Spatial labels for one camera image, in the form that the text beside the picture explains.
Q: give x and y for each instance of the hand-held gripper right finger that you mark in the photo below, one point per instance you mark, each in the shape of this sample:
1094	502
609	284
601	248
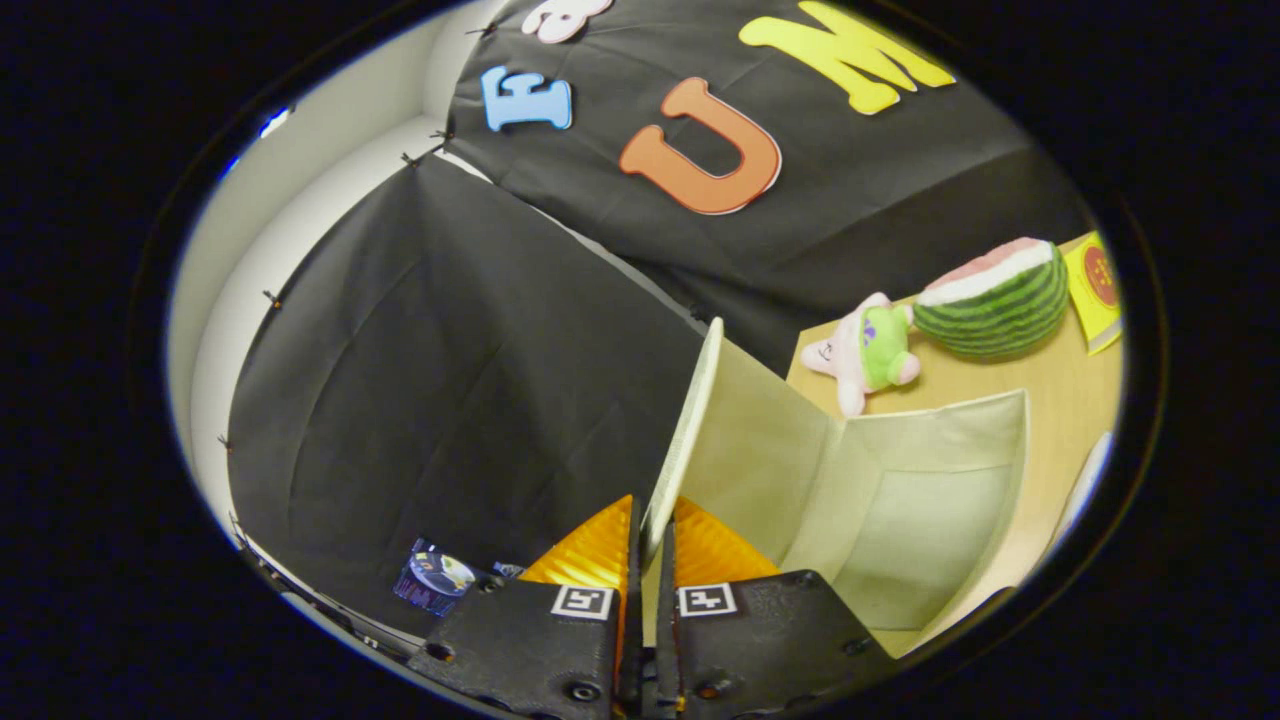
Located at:
667	620

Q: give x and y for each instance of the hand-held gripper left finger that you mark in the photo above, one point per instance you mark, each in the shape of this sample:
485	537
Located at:
634	620

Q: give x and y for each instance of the beige fabric storage box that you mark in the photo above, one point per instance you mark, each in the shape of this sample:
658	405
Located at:
900	520

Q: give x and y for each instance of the blue printed packet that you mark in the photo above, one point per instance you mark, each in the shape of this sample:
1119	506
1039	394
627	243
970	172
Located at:
435	578

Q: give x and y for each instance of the pink star plush toy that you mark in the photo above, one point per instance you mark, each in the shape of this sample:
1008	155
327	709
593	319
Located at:
870	350

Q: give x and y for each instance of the watermelon slice plush toy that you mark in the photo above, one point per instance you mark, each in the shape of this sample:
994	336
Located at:
1000	305

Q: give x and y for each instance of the yellow book with red circle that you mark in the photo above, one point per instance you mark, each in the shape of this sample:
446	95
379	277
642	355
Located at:
1095	285

